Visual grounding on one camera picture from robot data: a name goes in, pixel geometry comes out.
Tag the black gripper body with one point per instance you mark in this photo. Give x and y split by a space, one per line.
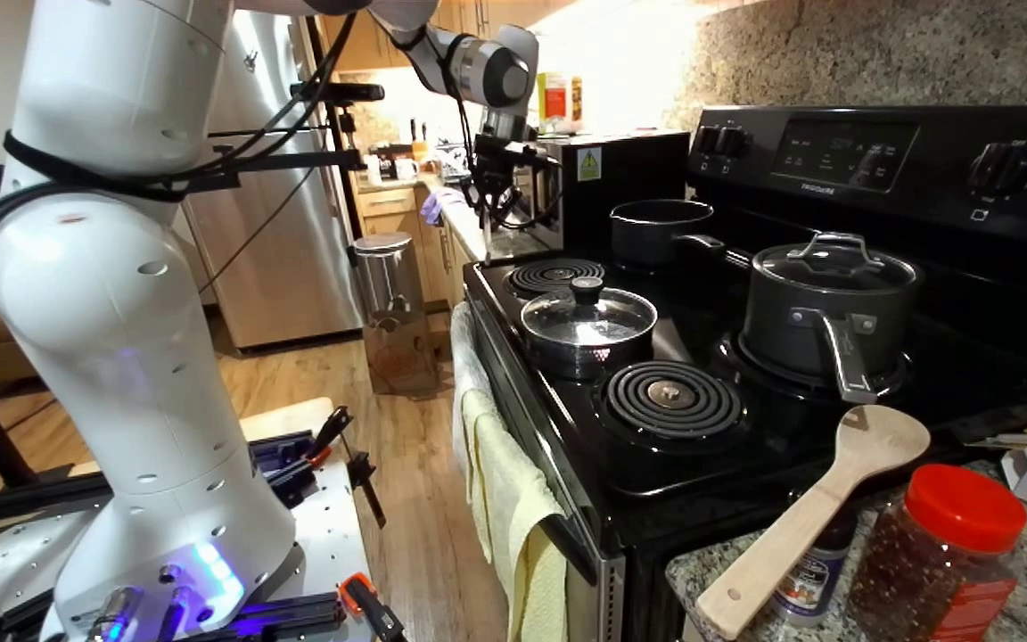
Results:
503 148

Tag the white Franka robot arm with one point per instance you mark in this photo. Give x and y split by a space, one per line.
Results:
122 359

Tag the black electric stove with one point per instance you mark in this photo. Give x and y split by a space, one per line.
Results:
607 476

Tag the dish rack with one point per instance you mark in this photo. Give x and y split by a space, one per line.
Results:
446 161

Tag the orange bottle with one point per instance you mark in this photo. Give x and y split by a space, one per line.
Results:
553 98

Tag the wooden base cabinet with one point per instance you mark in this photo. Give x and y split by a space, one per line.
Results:
401 235

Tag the black microwave oven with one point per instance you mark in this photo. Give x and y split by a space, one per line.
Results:
623 178

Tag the steel cylinder bin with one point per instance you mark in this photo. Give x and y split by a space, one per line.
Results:
381 272

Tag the black saucepan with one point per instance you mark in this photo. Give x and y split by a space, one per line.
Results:
644 235

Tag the silver pan lid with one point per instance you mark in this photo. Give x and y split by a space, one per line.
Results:
588 324

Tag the brown wooden box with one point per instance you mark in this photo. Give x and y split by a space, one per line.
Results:
401 359

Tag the stainless steel refrigerator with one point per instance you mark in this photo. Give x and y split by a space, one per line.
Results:
285 262

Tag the pale yellow hanging towel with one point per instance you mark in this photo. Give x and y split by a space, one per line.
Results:
500 486

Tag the dark pot with glass lid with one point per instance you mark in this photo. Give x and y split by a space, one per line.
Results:
800 321

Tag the blue tool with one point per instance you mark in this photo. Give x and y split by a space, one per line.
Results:
283 457

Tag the white robot mounting table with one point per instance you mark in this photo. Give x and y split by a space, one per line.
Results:
323 535

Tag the solid wooden spoon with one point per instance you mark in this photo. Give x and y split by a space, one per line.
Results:
775 548

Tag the small spice bottle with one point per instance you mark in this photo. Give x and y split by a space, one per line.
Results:
809 583

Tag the black tripod stand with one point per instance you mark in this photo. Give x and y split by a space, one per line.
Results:
25 491

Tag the red lid plastic jar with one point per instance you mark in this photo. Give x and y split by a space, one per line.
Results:
941 558

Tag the black camera stand pole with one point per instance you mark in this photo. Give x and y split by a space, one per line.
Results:
339 128

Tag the wooden wall cabinet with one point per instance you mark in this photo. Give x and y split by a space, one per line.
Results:
357 47

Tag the black bar camera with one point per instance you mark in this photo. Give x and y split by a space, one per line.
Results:
335 90

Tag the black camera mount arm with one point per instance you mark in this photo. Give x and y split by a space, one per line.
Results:
285 161

